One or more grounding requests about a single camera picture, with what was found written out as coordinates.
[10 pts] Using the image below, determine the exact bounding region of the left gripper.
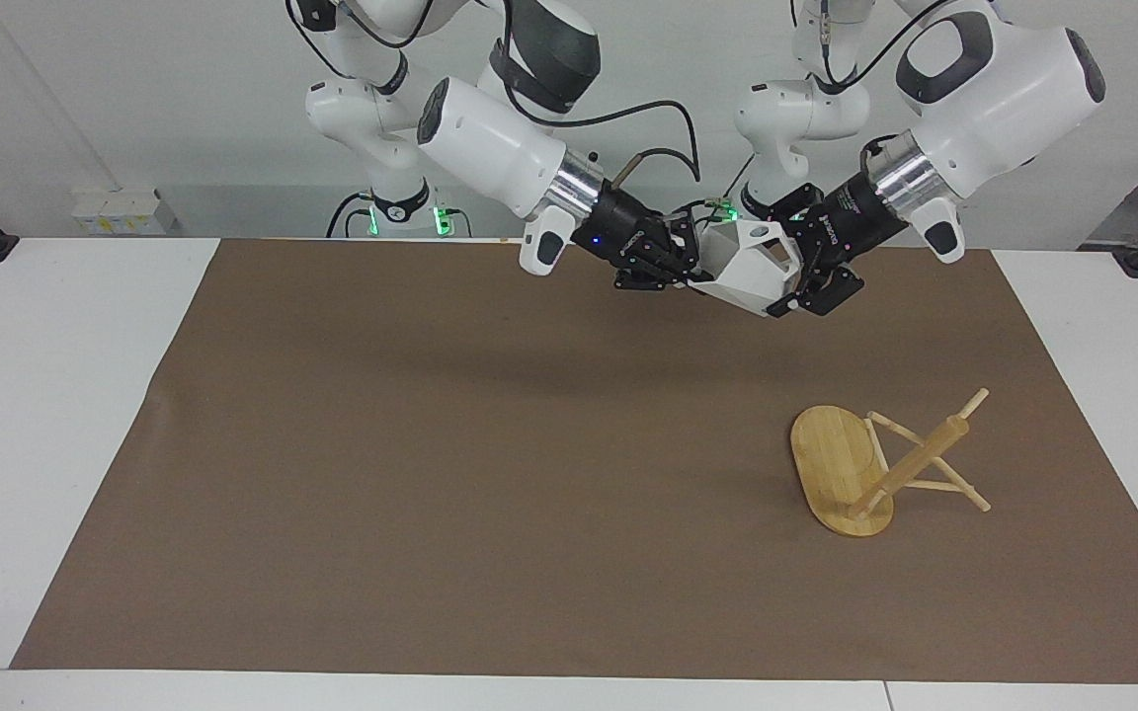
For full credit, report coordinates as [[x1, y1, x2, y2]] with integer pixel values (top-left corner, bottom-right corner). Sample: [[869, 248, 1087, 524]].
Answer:
[[767, 168, 913, 319]]

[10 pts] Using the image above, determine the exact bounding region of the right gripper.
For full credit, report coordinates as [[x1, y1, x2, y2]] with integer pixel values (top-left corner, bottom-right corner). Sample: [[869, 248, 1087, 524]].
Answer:
[[589, 185, 702, 292]]

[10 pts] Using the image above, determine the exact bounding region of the white faceted cup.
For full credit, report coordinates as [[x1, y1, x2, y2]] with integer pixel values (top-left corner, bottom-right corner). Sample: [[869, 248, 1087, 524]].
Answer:
[[687, 219, 805, 319]]

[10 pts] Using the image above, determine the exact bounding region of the wooden cup rack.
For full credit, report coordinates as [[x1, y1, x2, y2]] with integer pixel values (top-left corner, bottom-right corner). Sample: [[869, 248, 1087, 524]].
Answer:
[[789, 386, 993, 539]]

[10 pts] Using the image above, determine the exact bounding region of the white box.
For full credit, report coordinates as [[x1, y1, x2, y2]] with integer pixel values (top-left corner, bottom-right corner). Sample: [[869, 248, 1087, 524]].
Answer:
[[71, 187, 178, 237]]

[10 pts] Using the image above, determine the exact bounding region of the black cable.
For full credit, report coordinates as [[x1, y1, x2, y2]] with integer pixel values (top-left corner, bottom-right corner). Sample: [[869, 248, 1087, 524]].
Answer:
[[325, 190, 373, 239], [498, 39, 702, 189], [284, 0, 438, 83], [815, 0, 961, 93]]

